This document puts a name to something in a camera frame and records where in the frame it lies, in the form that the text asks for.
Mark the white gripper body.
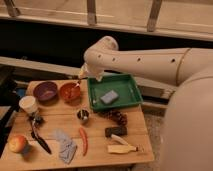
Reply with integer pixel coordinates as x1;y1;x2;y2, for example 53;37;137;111
78;63;104;81

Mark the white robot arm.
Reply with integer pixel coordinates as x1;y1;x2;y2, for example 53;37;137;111
79;36;213;171

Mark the green plastic tray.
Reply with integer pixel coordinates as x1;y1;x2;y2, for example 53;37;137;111
87;74;143;112

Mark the orange bowl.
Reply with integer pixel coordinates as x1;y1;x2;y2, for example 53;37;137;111
59;82;81;102

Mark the grey blue sponge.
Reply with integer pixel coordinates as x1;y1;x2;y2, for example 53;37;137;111
100;90;119;104

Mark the small metal cup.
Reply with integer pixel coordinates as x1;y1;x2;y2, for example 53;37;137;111
77;109;89;125

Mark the purple bowl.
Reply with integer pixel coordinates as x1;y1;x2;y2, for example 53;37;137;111
33;81;58;102

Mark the white paper cup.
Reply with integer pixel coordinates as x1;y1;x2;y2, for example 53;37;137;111
19;96;38;115

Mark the black rectangular block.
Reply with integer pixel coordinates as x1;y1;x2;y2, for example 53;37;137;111
105;126;127;137

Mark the red chili pepper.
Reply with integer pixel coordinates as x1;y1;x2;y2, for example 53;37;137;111
79;127;88;156

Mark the grey crumpled cloth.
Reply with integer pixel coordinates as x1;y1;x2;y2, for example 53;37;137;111
52;129;77;164

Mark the yellow wooden wedge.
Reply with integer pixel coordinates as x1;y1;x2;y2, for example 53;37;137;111
107;145;138;154

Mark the red apple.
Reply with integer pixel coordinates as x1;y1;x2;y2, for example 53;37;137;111
8;135;28;153

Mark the black handled fork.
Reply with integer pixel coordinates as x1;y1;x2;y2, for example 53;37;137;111
29;116;52;154

